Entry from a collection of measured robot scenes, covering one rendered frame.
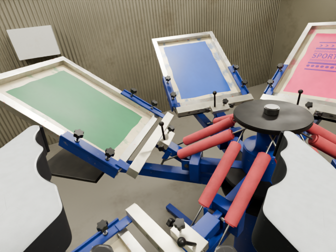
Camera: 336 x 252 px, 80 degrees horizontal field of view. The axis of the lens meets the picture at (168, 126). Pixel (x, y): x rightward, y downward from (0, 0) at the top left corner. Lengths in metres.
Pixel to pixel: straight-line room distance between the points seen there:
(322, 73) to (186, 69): 0.98
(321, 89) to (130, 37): 2.82
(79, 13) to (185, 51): 2.02
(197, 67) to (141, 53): 2.05
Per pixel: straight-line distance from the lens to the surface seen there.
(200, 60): 1.88
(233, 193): 0.98
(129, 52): 3.68
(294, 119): 0.95
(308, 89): 1.73
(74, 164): 1.46
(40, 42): 3.34
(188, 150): 1.01
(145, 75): 3.82
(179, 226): 0.74
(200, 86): 1.67
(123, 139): 1.14
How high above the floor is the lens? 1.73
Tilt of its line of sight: 29 degrees down
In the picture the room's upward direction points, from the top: 7 degrees counter-clockwise
